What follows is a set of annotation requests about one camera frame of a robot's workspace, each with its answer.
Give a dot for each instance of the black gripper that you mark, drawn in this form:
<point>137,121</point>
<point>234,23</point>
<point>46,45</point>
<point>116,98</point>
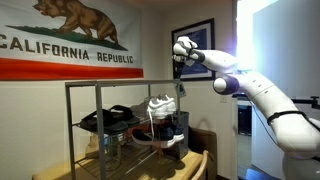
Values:
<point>180,63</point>

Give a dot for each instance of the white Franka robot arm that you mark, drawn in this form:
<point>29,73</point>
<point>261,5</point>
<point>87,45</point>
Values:
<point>266,100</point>

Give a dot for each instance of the grey metal shoe rack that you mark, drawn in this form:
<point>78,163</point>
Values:
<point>100,100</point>

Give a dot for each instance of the white sneaker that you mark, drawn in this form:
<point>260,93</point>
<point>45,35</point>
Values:
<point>160,105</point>

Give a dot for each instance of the black framed blue picture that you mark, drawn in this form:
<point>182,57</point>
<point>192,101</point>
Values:
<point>203,40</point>

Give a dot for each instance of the navy blue sneaker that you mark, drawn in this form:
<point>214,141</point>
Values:
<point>160,136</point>

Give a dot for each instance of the black sandal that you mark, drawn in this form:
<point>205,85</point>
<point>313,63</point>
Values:
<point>103,121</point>
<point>125,113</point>

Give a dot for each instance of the brown chair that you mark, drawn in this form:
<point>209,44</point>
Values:
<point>206,146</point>

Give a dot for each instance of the clear plastic jar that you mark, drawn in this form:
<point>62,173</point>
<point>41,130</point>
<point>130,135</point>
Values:
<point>112,150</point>

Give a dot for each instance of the light wooden table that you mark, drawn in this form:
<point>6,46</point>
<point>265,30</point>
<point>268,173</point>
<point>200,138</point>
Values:
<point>133,170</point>

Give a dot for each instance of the California Republic flag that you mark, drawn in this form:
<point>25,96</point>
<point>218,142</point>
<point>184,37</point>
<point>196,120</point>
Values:
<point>66,36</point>

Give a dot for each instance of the white wall light switch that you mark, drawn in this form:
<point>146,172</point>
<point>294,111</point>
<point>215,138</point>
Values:
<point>223,99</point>

